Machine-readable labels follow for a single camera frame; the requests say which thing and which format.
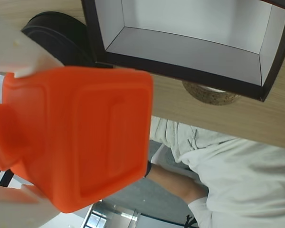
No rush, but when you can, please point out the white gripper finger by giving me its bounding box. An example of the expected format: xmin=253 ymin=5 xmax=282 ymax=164
xmin=0 ymin=9 xmax=65 ymax=79
xmin=0 ymin=184 xmax=60 ymax=228

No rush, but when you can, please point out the brown cardboard box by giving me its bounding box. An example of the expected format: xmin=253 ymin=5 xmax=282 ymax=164
xmin=81 ymin=0 xmax=285 ymax=103

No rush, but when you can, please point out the person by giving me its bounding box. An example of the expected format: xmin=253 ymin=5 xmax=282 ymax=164
xmin=146 ymin=116 xmax=285 ymax=228

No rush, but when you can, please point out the black round lamp base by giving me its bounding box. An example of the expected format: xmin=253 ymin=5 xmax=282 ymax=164
xmin=20 ymin=11 xmax=97 ymax=68

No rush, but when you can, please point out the round cork coaster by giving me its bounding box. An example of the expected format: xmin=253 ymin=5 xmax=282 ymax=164
xmin=181 ymin=80 xmax=242 ymax=106

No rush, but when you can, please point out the orange cube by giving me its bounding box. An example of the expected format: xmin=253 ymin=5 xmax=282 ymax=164
xmin=0 ymin=66 xmax=154 ymax=214

